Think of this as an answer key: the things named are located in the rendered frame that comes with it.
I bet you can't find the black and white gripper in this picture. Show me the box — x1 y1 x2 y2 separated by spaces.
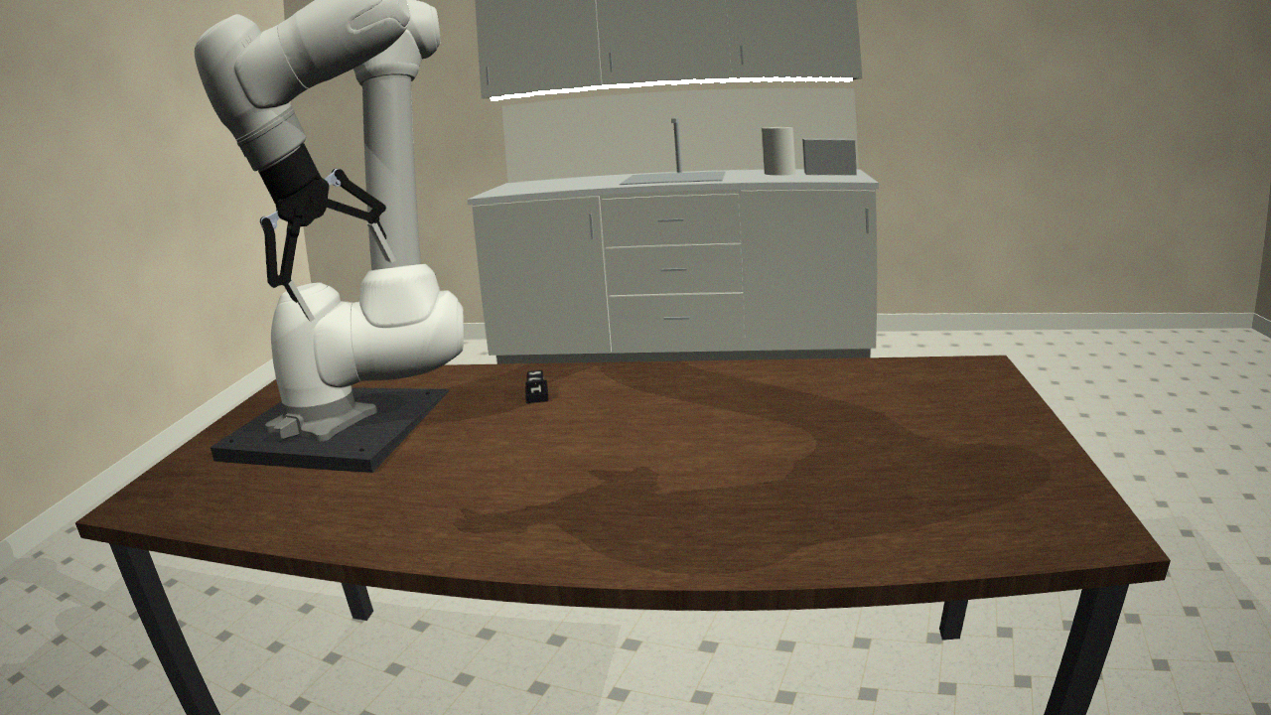
258 144 397 323

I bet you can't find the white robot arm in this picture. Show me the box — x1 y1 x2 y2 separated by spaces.
194 0 464 442

